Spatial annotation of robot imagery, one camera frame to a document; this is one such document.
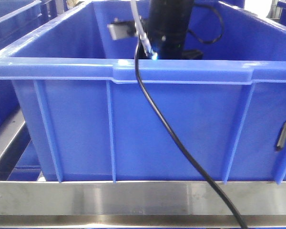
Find blue crate upper left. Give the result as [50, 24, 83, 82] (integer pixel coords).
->
[0, 0, 48, 136]

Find blue crate upper middle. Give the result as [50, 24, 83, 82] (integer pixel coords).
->
[0, 0, 286, 183]

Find black cable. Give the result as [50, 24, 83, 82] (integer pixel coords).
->
[134, 39, 250, 229]

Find stainless steel shelf rail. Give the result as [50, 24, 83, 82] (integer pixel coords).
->
[0, 181, 286, 228]

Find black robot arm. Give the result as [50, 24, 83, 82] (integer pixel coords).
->
[145, 0, 194, 60]

